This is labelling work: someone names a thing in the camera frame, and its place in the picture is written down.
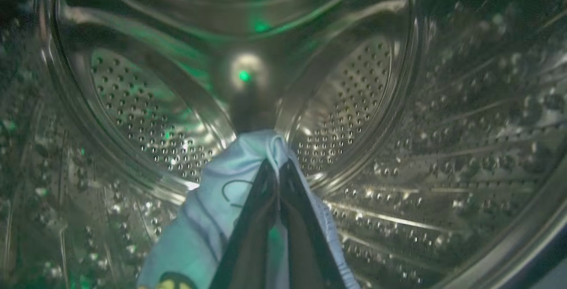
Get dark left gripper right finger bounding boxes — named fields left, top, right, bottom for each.
left=279, top=161, right=347, bottom=289

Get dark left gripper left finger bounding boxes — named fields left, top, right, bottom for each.
left=210, top=160, right=280, bottom=289

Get blue bear-print trousers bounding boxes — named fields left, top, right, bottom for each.
left=136, top=129, right=360, bottom=289

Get grey rubber door gasket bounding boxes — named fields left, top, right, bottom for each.
left=496, top=218, right=567, bottom=289

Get perforated steel washer drum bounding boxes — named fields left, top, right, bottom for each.
left=0, top=0, right=567, bottom=289

